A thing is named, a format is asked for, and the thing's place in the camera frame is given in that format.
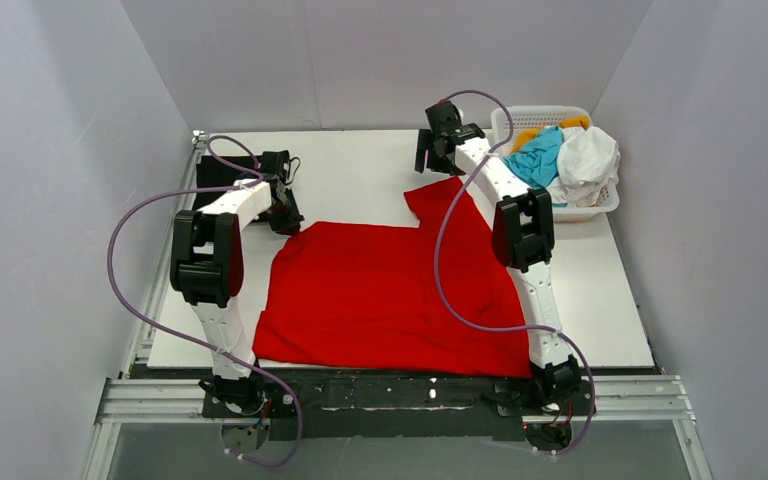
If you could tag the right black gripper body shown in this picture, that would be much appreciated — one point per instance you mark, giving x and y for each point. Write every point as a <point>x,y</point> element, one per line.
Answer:
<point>435,155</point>

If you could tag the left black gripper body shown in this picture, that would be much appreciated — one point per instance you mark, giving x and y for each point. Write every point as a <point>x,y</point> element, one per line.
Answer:
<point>284,216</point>

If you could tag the red t shirt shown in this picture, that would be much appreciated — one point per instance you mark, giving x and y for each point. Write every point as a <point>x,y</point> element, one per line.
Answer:
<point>424,298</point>

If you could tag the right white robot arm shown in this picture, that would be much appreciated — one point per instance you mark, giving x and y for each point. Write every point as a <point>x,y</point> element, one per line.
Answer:
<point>522,239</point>

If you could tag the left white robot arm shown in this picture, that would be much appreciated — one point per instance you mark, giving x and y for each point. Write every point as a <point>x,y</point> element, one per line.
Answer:
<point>207,264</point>

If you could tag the white plastic laundry basket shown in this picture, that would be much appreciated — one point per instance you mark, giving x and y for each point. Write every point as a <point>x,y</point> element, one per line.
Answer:
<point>508,124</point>

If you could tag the yellow t shirt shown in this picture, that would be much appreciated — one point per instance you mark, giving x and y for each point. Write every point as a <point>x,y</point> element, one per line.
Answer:
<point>529,135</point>

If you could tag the folded black t shirt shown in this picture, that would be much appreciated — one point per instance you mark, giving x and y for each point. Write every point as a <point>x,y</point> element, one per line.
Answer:
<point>212,173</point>

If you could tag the light blue t shirt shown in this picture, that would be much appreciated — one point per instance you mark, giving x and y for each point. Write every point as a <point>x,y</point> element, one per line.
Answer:
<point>535,163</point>

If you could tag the white t shirt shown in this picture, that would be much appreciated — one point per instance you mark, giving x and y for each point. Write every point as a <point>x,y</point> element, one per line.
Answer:
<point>588,160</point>

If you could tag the left side aluminium rail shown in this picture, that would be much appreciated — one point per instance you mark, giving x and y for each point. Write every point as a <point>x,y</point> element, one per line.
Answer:
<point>143,335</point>

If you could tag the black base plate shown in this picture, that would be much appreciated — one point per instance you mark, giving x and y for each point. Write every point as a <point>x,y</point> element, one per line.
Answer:
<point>332,403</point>

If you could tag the aluminium frame rail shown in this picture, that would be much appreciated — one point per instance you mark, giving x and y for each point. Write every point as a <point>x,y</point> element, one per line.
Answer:
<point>180,401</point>

